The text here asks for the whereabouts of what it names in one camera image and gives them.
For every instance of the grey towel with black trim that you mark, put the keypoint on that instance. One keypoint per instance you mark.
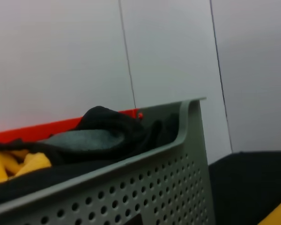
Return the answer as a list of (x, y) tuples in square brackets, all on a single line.
[(84, 140)]

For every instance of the grey perforated plastic storage basket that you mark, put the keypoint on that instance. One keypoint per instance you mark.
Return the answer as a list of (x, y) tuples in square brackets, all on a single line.
[(166, 175)]

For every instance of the yellow towel with black trim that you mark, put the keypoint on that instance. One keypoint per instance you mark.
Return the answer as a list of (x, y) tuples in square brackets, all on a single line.
[(32, 164)]

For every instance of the black tablecloth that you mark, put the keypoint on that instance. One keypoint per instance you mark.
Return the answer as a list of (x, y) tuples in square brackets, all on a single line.
[(248, 182)]

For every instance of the black fleece cloth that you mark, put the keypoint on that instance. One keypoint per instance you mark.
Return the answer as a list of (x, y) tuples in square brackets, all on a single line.
[(37, 185), (100, 117)]

